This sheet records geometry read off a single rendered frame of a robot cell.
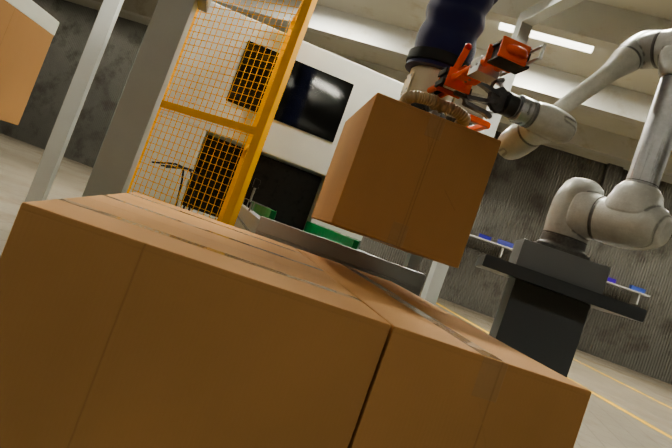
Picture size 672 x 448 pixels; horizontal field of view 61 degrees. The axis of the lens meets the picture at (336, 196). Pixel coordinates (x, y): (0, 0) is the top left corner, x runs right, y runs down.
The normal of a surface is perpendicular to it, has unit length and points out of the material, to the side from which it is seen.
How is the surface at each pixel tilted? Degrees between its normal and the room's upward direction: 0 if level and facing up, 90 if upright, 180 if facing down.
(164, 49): 90
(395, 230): 90
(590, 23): 90
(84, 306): 90
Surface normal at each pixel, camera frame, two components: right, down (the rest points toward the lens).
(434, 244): 0.14, -0.01
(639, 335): -0.18, -0.12
